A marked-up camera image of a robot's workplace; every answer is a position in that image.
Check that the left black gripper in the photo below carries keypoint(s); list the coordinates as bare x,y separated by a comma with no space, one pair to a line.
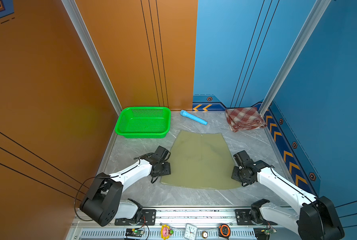
168,169

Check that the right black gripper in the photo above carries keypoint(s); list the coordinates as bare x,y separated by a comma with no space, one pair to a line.
234,177

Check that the olive green skirt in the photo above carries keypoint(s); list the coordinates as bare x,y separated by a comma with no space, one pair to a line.
201,161

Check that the red plaid skirt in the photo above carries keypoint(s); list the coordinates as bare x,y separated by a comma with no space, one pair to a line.
243,119

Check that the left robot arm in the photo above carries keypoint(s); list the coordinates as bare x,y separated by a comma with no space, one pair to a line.
102,203

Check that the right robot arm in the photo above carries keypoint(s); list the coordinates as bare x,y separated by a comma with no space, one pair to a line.
311,217

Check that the green plastic basket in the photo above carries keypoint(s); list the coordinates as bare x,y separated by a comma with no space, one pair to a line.
144,122

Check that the blue toy microphone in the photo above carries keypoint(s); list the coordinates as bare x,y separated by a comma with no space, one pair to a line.
192,117

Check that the orange black tape measure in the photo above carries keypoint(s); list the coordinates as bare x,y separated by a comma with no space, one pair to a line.
224,231

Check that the right circuit board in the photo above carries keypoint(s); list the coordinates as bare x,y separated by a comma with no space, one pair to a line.
264,233

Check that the yellow pink flower toy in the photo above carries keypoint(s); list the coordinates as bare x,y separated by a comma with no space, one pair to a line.
166,232

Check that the small round brass object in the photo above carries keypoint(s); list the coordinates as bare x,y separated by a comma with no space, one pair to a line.
204,234

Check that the green circuit board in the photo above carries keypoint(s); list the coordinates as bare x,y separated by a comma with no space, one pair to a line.
134,234

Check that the small white clock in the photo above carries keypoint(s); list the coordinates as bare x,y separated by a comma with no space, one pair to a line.
190,232

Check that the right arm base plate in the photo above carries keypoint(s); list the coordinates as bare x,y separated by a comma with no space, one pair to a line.
243,218

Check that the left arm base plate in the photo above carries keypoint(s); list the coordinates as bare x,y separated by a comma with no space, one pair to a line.
147,216

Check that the aluminium front rail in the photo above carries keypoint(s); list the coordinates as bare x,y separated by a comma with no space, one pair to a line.
205,218

